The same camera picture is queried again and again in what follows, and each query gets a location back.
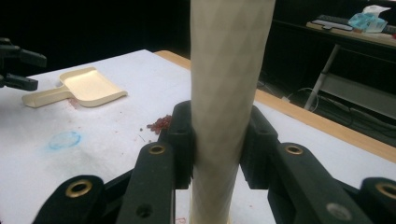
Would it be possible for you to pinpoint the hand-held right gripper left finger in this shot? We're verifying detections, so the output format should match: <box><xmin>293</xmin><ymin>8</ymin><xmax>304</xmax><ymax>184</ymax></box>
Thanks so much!
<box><xmin>115</xmin><ymin>100</ymin><xmax>196</xmax><ymax>224</ymax></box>

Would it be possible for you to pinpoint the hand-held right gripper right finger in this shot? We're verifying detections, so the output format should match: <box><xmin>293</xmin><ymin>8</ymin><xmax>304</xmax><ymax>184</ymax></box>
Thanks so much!
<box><xmin>238</xmin><ymin>105</ymin><xmax>375</xmax><ymax>224</ymax></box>

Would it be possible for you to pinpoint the pile of red beans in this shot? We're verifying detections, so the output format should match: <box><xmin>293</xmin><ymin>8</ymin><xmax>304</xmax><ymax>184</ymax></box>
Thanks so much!
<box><xmin>146</xmin><ymin>114</ymin><xmax>173</xmax><ymax>135</ymax></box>

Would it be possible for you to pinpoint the cream plastic dustpan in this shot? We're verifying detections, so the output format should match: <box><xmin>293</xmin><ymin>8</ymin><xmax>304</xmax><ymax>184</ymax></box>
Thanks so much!
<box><xmin>21</xmin><ymin>66</ymin><xmax>129</xmax><ymax>109</ymax></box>

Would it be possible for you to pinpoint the cream hand brush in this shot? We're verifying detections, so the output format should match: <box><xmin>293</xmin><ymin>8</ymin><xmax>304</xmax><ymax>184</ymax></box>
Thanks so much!
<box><xmin>189</xmin><ymin>0</ymin><xmax>276</xmax><ymax>224</ymax></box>

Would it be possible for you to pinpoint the dark keyboard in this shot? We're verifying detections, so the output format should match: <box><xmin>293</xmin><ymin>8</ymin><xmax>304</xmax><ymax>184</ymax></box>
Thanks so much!
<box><xmin>311</xmin><ymin>14</ymin><xmax>355</xmax><ymax>32</ymax></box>

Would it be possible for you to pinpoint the blue tissue pack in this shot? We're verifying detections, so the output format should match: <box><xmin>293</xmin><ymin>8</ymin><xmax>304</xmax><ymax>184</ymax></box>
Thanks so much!
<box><xmin>347</xmin><ymin>4</ymin><xmax>392</xmax><ymax>34</ymax></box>

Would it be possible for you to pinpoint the bundle of floor cables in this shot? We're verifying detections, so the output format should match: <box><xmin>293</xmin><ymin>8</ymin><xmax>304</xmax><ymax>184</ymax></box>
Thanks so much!
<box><xmin>258</xmin><ymin>79</ymin><xmax>396</xmax><ymax>139</ymax></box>

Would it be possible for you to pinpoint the white table frame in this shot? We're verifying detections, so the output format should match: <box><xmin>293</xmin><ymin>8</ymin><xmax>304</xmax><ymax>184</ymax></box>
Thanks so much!
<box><xmin>270</xmin><ymin>18</ymin><xmax>396</xmax><ymax>120</ymax></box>

